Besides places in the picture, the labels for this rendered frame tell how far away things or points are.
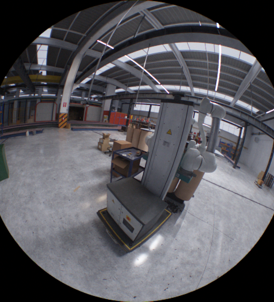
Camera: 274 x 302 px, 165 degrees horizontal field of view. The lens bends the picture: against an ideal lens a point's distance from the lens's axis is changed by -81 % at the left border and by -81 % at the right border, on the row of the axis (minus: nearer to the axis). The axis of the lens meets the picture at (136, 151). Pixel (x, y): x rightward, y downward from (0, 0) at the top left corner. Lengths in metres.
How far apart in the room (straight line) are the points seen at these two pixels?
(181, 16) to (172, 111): 8.90
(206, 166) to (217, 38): 3.69
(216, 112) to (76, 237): 2.29
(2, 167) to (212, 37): 6.53
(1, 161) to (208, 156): 3.95
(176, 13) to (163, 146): 9.11
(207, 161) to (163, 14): 9.30
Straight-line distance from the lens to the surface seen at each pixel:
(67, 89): 10.93
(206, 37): 3.91
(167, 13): 9.27
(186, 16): 9.36
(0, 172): 3.42
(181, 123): 0.87
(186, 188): 2.03
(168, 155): 0.92
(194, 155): 0.94
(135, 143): 4.43
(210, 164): 1.03
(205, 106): 1.12
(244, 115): 11.06
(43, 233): 1.84
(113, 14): 6.26
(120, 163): 1.57
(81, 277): 1.55
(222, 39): 3.94
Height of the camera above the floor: 1.49
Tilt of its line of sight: 18 degrees down
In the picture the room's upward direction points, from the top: 12 degrees clockwise
